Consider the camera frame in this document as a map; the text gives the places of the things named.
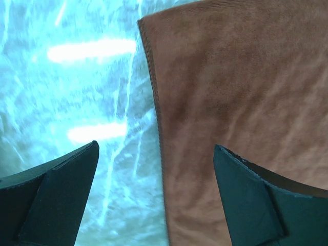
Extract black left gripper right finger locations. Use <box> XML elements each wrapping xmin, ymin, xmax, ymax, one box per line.
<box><xmin>213</xmin><ymin>145</ymin><xmax>327</xmax><ymax>245</ymax></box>

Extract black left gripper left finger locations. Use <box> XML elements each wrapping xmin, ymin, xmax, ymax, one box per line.
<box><xmin>1</xmin><ymin>141</ymin><xmax>99</xmax><ymax>246</ymax></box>

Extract rust brown towel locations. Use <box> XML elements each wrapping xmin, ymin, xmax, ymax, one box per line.
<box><xmin>138</xmin><ymin>1</ymin><xmax>327</xmax><ymax>245</ymax></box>

